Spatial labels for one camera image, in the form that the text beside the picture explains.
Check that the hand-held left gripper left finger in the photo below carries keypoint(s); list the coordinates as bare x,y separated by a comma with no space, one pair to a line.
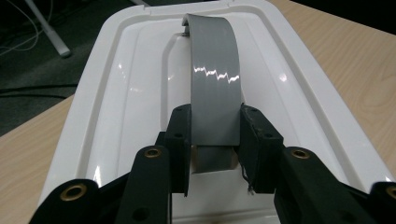
180,137

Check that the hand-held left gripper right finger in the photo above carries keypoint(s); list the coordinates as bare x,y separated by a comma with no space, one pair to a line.
260,146

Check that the grey lidded storage box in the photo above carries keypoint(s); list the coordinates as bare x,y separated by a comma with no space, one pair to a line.
140,93

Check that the white metal desk frame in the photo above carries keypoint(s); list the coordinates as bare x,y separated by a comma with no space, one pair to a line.
51,34

